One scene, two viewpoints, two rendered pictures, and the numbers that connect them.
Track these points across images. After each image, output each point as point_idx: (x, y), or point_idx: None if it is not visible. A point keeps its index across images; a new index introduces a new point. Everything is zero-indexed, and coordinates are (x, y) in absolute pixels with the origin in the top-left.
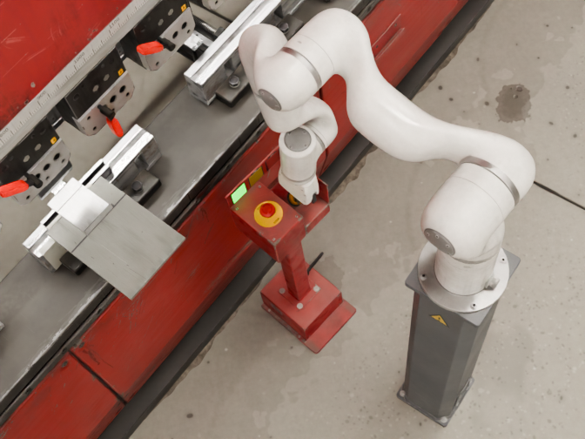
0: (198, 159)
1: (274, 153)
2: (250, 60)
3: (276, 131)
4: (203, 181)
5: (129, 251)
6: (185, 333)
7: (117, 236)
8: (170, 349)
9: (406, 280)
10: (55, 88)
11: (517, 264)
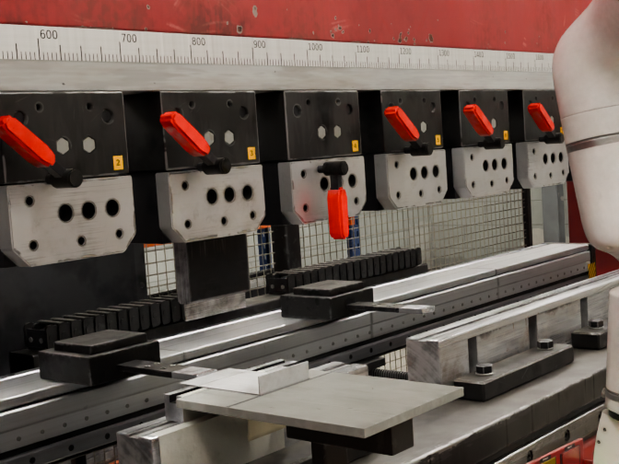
0: (439, 432)
1: (574, 448)
2: (582, 40)
3: (613, 234)
4: (452, 459)
5: (349, 400)
6: None
7: (323, 393)
8: None
9: None
10: (277, 57)
11: None
